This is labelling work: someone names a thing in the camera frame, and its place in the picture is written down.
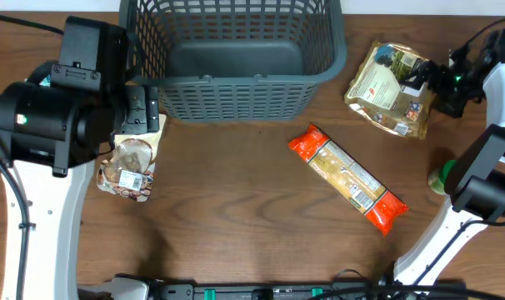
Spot gold foil food bag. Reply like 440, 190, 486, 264
344, 41, 435, 139

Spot grey plastic slotted basket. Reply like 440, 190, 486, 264
119, 0, 347, 122

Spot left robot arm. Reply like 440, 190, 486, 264
0, 17, 159, 299

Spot Kleenex tissue multipack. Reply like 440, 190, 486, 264
39, 75, 51, 87

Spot green lid spice jar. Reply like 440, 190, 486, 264
427, 160, 456, 195

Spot beige Pantree snack pouch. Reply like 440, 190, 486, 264
96, 114, 167, 203

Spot orange spaghetti packet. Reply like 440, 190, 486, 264
288, 124, 408, 236

